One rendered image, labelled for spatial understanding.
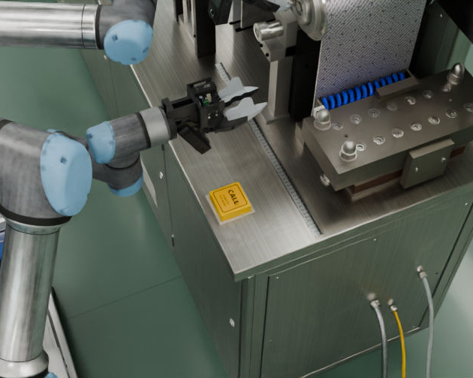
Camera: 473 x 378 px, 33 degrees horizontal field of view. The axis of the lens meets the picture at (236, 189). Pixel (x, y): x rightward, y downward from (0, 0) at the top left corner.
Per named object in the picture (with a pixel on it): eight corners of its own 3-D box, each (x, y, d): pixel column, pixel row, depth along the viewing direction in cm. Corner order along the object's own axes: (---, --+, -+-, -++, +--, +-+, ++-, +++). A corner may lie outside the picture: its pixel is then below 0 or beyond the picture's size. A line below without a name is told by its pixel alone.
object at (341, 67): (311, 109, 177) (320, 49, 162) (404, 78, 183) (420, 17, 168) (313, 111, 177) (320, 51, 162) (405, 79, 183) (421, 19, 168)
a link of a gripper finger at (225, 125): (249, 121, 161) (206, 130, 160) (249, 127, 162) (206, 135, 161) (243, 104, 164) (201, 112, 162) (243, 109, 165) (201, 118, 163)
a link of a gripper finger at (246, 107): (272, 97, 159) (226, 106, 157) (270, 117, 164) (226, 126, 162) (267, 86, 161) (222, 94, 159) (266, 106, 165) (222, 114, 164)
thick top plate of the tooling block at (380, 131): (301, 136, 176) (302, 118, 171) (456, 82, 185) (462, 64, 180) (335, 191, 167) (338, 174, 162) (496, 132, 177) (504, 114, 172)
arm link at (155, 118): (152, 155, 159) (138, 126, 164) (173, 148, 160) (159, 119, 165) (149, 131, 153) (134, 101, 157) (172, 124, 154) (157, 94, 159)
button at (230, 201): (209, 197, 175) (208, 191, 173) (238, 187, 176) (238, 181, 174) (221, 222, 171) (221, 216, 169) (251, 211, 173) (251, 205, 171)
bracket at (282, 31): (255, 111, 189) (259, 13, 164) (280, 103, 191) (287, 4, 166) (264, 126, 187) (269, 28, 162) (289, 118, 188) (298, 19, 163)
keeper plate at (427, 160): (399, 182, 176) (408, 151, 167) (438, 167, 179) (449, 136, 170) (405, 190, 175) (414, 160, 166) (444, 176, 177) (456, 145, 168)
